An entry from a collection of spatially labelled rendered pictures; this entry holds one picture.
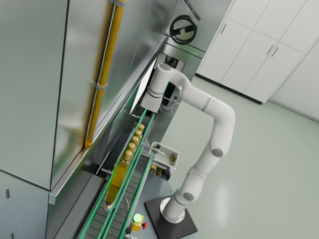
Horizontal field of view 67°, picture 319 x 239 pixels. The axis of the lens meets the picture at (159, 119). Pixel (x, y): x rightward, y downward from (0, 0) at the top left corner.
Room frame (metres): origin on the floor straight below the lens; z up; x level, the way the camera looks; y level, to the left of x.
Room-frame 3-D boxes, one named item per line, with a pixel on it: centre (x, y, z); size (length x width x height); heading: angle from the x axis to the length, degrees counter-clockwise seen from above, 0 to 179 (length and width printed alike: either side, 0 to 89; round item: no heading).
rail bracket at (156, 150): (1.16, -0.04, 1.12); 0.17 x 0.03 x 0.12; 92
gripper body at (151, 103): (1.09, 0.08, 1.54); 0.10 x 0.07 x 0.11; 92
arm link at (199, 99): (1.11, -0.04, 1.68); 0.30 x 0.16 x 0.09; 83
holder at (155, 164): (1.28, -0.11, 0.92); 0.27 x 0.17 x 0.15; 92
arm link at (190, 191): (1.00, -0.36, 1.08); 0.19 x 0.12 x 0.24; 173
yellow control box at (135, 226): (0.73, -0.12, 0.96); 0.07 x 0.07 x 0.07; 2
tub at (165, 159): (1.28, -0.14, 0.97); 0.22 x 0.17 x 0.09; 92
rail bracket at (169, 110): (1.80, -0.02, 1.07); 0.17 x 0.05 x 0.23; 92
